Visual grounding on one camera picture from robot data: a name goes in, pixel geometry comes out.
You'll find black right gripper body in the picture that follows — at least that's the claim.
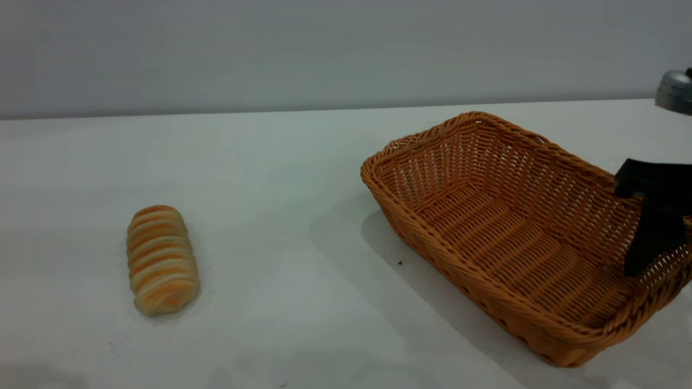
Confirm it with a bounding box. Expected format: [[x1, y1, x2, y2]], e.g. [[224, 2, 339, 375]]
[[614, 158, 692, 205]]

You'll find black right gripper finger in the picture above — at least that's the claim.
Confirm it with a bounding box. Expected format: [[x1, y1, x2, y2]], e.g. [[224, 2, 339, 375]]
[[624, 198, 692, 278]]

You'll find orange woven wicker basket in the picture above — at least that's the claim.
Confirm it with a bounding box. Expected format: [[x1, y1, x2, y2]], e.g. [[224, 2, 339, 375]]
[[360, 111, 692, 368]]

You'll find striped orange bread roll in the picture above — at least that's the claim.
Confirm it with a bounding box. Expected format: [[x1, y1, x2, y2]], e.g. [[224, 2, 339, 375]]
[[127, 205, 201, 318]]

